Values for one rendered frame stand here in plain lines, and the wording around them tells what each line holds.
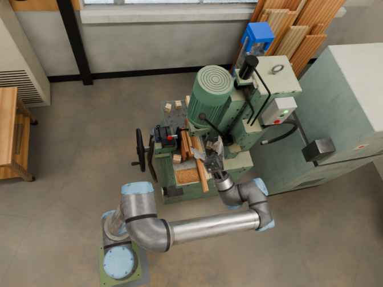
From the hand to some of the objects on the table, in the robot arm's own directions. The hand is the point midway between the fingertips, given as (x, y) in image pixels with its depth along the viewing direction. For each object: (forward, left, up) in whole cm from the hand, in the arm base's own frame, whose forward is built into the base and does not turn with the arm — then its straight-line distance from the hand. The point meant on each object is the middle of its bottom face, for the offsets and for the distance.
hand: (204, 140), depth 124 cm
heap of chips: (-3, +2, -43) cm, 43 cm away
